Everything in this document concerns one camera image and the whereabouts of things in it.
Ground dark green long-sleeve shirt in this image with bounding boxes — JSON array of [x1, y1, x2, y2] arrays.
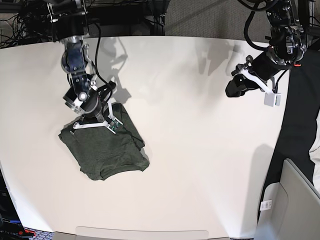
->
[[58, 103, 150, 181]]

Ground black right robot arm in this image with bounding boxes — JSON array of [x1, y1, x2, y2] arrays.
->
[[46, 0, 123, 133]]

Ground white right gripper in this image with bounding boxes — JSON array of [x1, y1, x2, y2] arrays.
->
[[71, 100, 123, 134]]

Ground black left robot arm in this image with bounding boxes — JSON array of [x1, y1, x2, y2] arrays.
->
[[225, 0, 307, 107]]

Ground white barcode label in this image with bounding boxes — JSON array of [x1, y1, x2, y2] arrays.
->
[[259, 199, 272, 211]]

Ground black aluminium frame post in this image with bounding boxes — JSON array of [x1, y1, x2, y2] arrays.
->
[[147, 0, 167, 36]]

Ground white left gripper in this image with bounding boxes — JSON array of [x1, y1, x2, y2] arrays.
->
[[225, 55, 281, 107]]

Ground black box with orange print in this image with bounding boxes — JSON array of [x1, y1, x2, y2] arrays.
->
[[0, 173, 37, 240]]

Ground dark grey cloth sheet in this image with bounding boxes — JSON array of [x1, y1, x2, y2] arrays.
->
[[247, 49, 320, 218]]

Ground white cloth pile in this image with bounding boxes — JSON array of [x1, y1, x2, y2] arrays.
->
[[309, 138, 320, 192]]

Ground grey plastic bin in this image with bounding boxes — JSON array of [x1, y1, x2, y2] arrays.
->
[[254, 159, 320, 240]]

